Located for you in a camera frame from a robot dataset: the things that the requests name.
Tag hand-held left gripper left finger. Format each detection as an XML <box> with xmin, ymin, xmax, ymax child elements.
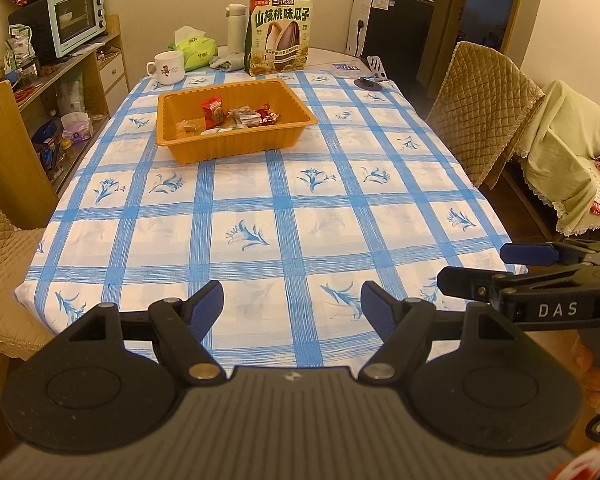
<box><xmin>79</xmin><ymin>280</ymin><xmax>228</xmax><ymax>387</ymax></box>

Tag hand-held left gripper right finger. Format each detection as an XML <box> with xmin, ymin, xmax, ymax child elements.
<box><xmin>357</xmin><ymin>281</ymin><xmax>512</xmax><ymax>387</ymax></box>

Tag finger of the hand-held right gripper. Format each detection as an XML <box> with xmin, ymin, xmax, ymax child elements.
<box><xmin>500</xmin><ymin>241</ymin><xmax>600</xmax><ymax>268</ymax></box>
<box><xmin>437</xmin><ymin>265</ymin><xmax>586</xmax><ymax>306</ymax></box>

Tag orange plastic tray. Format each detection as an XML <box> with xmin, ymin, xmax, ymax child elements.
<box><xmin>156</xmin><ymin>78</ymin><xmax>318</xmax><ymax>165</ymax></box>

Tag red snack packet pale label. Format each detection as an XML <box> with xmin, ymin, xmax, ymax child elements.
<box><xmin>201</xmin><ymin>99</ymin><xmax>227</xmax><ymax>131</ymax></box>

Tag person's right hand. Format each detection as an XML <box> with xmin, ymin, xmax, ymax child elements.
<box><xmin>572</xmin><ymin>335</ymin><xmax>600</xmax><ymax>403</ymax></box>

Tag blue checked tablecloth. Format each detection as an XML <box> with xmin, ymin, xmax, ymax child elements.
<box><xmin>12</xmin><ymin>62</ymin><xmax>528</xmax><ymax>366</ymax></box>

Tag green covered sofa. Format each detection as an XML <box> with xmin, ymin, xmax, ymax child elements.
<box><xmin>517</xmin><ymin>80</ymin><xmax>600</xmax><ymax>236</ymax></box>

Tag red patterned clothing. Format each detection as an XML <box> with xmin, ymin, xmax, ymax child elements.
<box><xmin>545</xmin><ymin>400</ymin><xmax>600</xmax><ymax>480</ymax></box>

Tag tan quilted chair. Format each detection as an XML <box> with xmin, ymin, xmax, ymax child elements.
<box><xmin>0</xmin><ymin>180</ymin><xmax>56</xmax><ymax>361</ymax></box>
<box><xmin>425</xmin><ymin>41</ymin><xmax>546</xmax><ymax>191</ymax></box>

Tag white mug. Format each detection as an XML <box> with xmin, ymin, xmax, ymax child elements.
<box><xmin>146</xmin><ymin>51</ymin><xmax>186</xmax><ymax>85</ymax></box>

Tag wooden board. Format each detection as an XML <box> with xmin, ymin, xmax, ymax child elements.
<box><xmin>0</xmin><ymin>80</ymin><xmax>59</xmax><ymax>230</ymax></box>

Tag grey cloth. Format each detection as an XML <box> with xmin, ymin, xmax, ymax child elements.
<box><xmin>209</xmin><ymin>54</ymin><xmax>246</xmax><ymax>71</ymax></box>

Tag green tissue pack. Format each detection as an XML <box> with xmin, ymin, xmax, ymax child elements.
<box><xmin>169</xmin><ymin>26</ymin><xmax>217</xmax><ymax>72</ymax></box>

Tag wooden shelf cabinet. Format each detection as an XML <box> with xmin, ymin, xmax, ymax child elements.
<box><xmin>0</xmin><ymin>14</ymin><xmax>130</xmax><ymax>196</ymax></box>

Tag white thermos bottle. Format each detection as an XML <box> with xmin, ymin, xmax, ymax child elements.
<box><xmin>225</xmin><ymin>3</ymin><xmax>247</xmax><ymax>58</ymax></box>

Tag sunflower seed bag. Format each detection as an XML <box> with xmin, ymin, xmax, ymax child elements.
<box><xmin>244</xmin><ymin>0</ymin><xmax>315</xmax><ymax>77</ymax></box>

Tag mint toaster oven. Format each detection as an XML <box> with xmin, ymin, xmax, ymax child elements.
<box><xmin>7</xmin><ymin>0</ymin><xmax>108</xmax><ymax>63</ymax></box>

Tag green white snack bags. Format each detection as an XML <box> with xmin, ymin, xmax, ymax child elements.
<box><xmin>2</xmin><ymin>27</ymin><xmax>36</xmax><ymax>68</ymax></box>

